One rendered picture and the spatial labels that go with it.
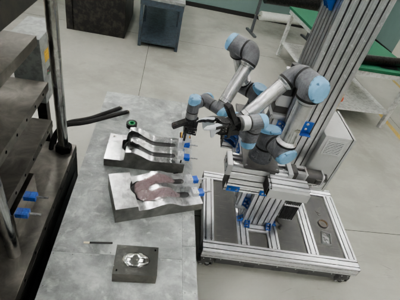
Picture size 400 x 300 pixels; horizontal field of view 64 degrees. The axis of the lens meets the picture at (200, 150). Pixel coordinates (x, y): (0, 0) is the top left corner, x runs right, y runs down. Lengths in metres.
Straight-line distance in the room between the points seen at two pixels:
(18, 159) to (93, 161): 0.49
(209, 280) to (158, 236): 0.95
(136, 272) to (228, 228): 1.24
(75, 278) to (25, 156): 0.66
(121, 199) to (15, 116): 0.64
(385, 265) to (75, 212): 2.70
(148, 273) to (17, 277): 0.57
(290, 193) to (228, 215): 0.85
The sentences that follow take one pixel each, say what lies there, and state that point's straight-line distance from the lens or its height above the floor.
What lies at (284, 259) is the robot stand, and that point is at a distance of 2.65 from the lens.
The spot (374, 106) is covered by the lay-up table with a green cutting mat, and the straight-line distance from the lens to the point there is 5.47.
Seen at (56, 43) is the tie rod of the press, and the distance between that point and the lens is 1.82.
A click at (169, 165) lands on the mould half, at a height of 0.87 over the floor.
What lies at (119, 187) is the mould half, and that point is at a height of 0.91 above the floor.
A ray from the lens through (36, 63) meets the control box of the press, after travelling 2.04.
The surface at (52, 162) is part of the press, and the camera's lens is 2.17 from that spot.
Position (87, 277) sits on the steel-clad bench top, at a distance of 1.65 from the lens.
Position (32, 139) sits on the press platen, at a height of 1.04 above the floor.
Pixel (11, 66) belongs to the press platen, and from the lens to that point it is 1.59.
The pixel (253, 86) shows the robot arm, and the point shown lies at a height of 1.26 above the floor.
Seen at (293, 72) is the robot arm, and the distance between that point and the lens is 1.69.
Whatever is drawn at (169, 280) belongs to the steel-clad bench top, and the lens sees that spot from 1.65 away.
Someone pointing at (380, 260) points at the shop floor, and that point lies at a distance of 3.48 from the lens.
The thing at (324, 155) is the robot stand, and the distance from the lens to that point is 2.24.
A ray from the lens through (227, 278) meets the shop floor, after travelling 2.67.
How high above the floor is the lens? 2.25
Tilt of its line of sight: 39 degrees down
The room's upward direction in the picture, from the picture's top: 15 degrees clockwise
